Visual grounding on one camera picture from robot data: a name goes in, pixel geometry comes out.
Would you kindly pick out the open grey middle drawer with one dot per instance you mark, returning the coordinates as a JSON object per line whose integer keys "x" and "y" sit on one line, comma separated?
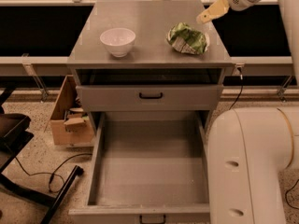
{"x": 147, "y": 163}

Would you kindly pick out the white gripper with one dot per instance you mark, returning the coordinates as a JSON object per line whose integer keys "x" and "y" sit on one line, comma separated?
{"x": 221, "y": 6}

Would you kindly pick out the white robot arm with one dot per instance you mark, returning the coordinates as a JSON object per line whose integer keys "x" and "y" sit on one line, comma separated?
{"x": 248, "y": 147}

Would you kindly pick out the closed grey top drawer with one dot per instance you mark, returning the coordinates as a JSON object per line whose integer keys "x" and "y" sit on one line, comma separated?
{"x": 125, "y": 98}

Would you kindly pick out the green jalapeno chip bag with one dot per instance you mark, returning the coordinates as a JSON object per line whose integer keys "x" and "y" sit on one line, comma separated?
{"x": 186, "y": 40}

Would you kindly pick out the cardboard box with scraps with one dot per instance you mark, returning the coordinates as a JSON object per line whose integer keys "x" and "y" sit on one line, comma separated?
{"x": 70, "y": 125}

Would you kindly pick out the black drawer handle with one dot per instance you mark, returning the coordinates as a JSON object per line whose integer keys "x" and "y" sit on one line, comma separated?
{"x": 151, "y": 96}
{"x": 155, "y": 219}

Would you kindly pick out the black middle drawer handle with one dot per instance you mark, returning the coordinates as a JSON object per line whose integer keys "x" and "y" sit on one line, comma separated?
{"x": 155, "y": 219}

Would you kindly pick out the white ceramic bowl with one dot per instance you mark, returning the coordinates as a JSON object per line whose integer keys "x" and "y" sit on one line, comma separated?
{"x": 118, "y": 41}

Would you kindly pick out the grey drawer cabinet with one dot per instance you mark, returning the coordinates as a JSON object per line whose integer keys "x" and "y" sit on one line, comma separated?
{"x": 152, "y": 61}

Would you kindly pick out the black chair frame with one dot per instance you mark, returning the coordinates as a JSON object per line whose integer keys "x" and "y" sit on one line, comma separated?
{"x": 41, "y": 165}

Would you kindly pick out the black top drawer handle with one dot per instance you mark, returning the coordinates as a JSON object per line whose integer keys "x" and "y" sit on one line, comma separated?
{"x": 151, "y": 96}

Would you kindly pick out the grey metal railing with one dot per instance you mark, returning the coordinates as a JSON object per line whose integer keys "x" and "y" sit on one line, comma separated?
{"x": 38, "y": 37}

